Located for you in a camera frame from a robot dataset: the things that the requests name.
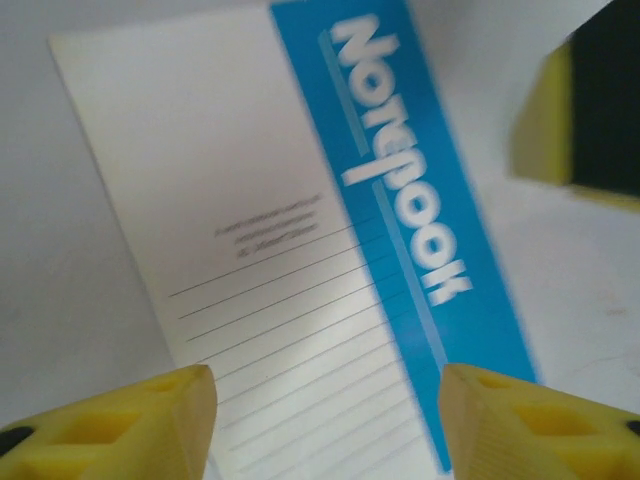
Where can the white and blue notebook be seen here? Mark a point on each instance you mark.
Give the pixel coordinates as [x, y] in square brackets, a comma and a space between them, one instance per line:
[225, 150]

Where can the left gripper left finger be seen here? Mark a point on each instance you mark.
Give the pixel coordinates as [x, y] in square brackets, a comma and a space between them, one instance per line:
[100, 440]

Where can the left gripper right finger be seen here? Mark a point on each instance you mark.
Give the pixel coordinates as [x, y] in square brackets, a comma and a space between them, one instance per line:
[540, 440]

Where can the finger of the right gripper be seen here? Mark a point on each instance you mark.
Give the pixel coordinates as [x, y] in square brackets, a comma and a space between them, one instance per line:
[590, 115]

